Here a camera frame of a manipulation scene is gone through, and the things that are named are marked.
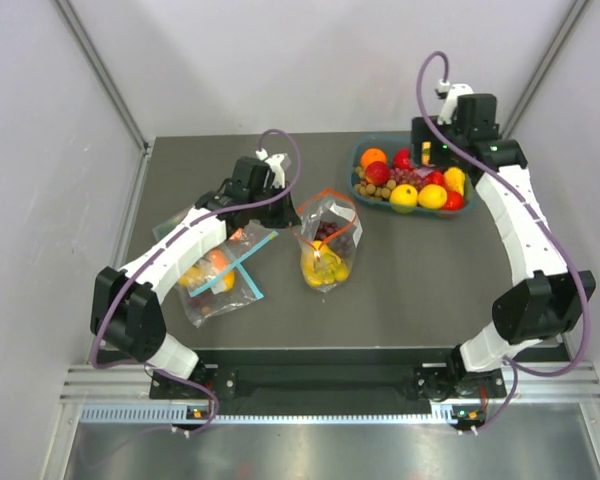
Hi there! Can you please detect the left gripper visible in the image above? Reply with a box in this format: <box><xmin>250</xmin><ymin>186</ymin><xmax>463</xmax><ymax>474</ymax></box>
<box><xmin>248</xmin><ymin>181</ymin><xmax>301</xmax><ymax>229</ymax></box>

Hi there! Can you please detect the red zip bag with fruit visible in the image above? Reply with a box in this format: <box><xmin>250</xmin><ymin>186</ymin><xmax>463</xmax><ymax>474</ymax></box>
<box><xmin>292</xmin><ymin>189</ymin><xmax>363</xmax><ymax>293</ymax></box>

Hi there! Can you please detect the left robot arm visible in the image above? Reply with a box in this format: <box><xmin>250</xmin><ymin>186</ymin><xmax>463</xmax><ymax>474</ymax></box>
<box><xmin>90</xmin><ymin>150</ymin><xmax>300</xmax><ymax>397</ymax></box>

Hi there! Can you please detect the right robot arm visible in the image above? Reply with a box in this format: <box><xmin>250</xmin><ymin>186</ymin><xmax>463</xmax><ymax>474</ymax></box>
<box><xmin>411</xmin><ymin>84</ymin><xmax>596</xmax><ymax>396</ymax></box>

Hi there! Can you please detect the fake red pepper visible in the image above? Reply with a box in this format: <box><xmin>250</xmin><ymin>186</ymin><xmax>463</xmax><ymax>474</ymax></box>
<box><xmin>425</xmin><ymin>171</ymin><xmax>445</xmax><ymax>187</ymax></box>

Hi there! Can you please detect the fake red apple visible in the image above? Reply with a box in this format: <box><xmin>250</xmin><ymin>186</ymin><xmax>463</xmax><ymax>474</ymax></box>
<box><xmin>392</xmin><ymin>148</ymin><xmax>414</xmax><ymax>170</ymax></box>

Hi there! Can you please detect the fake grape bunch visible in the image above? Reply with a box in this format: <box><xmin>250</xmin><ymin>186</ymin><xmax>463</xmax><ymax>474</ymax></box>
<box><xmin>390</xmin><ymin>168</ymin><xmax>427</xmax><ymax>191</ymax></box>

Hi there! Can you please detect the upper blue zip bag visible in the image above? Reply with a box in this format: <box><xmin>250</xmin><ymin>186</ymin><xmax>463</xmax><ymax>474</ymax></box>
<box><xmin>152</xmin><ymin>209</ymin><xmax>278</xmax><ymax>270</ymax></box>

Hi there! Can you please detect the blue zip bag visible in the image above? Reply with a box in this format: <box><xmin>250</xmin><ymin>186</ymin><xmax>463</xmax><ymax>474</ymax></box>
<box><xmin>175</xmin><ymin>263</ymin><xmax>264</xmax><ymax>327</ymax></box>
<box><xmin>152</xmin><ymin>209</ymin><xmax>278</xmax><ymax>270</ymax></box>

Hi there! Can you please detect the fake yellow lemon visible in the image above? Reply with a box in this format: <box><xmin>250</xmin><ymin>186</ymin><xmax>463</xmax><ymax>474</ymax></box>
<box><xmin>389</xmin><ymin>184</ymin><xmax>418</xmax><ymax>214</ymax></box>

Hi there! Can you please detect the fake red peach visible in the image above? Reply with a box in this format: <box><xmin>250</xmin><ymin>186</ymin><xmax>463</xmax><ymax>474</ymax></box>
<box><xmin>364</xmin><ymin>161</ymin><xmax>391</xmax><ymax>186</ymax></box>

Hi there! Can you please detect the fake red tomato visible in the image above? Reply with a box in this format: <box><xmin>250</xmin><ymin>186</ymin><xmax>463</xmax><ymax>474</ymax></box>
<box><xmin>441</xmin><ymin>190</ymin><xmax>465</xmax><ymax>211</ymax></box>

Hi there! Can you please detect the fake orange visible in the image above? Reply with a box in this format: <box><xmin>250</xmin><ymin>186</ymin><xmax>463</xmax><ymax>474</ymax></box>
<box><xmin>360</xmin><ymin>147</ymin><xmax>388</xmax><ymax>169</ymax></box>

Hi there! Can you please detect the fake longan cluster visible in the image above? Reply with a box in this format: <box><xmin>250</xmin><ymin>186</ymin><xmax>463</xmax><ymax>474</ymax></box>
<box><xmin>354</xmin><ymin>166</ymin><xmax>396</xmax><ymax>201</ymax></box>

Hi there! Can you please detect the lower blue zip bag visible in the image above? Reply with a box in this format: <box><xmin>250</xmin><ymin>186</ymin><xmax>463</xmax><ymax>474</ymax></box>
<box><xmin>175</xmin><ymin>263</ymin><xmax>264</xmax><ymax>327</ymax></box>

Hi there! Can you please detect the teal plastic fruit basket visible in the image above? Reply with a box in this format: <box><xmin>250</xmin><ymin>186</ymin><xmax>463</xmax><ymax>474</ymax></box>
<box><xmin>349</xmin><ymin>133</ymin><xmax>477</xmax><ymax>218</ymax></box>

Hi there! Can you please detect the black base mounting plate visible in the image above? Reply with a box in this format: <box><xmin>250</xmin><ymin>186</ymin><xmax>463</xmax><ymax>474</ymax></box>
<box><xmin>92</xmin><ymin>347</ymin><xmax>511</xmax><ymax>401</ymax></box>

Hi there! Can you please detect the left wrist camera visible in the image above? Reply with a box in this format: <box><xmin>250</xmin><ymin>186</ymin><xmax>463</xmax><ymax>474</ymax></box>
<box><xmin>255</xmin><ymin>148</ymin><xmax>291</xmax><ymax>188</ymax></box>

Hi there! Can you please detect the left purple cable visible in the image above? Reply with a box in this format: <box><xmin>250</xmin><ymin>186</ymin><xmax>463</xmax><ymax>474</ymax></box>
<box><xmin>77</xmin><ymin>128</ymin><xmax>302</xmax><ymax>469</ymax></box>

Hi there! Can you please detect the grey slotted cable duct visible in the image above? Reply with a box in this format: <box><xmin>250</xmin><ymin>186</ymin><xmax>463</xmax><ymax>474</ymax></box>
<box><xmin>78</xmin><ymin>399</ymin><xmax>481</xmax><ymax>426</ymax></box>

